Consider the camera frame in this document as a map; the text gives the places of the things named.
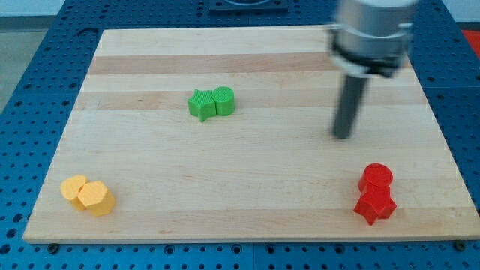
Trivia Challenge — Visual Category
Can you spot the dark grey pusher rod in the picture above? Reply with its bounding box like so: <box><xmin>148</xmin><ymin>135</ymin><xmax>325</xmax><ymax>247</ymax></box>
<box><xmin>332</xmin><ymin>74</ymin><xmax>368</xmax><ymax>140</ymax></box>

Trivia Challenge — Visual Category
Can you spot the red circle block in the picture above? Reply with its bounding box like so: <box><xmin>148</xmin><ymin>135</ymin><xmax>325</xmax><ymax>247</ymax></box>
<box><xmin>358</xmin><ymin>163</ymin><xmax>393</xmax><ymax>192</ymax></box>

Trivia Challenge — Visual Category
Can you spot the red star block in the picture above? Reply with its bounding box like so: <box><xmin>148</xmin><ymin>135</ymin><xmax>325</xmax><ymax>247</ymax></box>
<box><xmin>353</xmin><ymin>183</ymin><xmax>397</xmax><ymax>225</ymax></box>

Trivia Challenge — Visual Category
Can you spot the green circle block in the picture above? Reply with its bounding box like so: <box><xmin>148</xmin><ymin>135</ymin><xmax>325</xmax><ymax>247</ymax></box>
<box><xmin>211</xmin><ymin>86</ymin><xmax>236</xmax><ymax>116</ymax></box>

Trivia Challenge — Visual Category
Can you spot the green star block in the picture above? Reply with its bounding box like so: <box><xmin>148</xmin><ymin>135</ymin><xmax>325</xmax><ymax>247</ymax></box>
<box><xmin>187</xmin><ymin>89</ymin><xmax>217</xmax><ymax>122</ymax></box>

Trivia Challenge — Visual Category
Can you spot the yellow circle block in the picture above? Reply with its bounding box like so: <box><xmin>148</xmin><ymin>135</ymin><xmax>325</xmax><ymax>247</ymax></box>
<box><xmin>60</xmin><ymin>175</ymin><xmax>89</xmax><ymax>211</ymax></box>

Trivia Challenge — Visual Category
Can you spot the wooden board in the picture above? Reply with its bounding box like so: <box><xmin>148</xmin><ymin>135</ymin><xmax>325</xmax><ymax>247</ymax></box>
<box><xmin>23</xmin><ymin>25</ymin><xmax>479</xmax><ymax>244</ymax></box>

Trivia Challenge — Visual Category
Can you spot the yellow hexagon block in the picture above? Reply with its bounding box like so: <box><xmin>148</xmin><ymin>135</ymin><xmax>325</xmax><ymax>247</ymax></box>
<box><xmin>78</xmin><ymin>181</ymin><xmax>116</xmax><ymax>217</ymax></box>

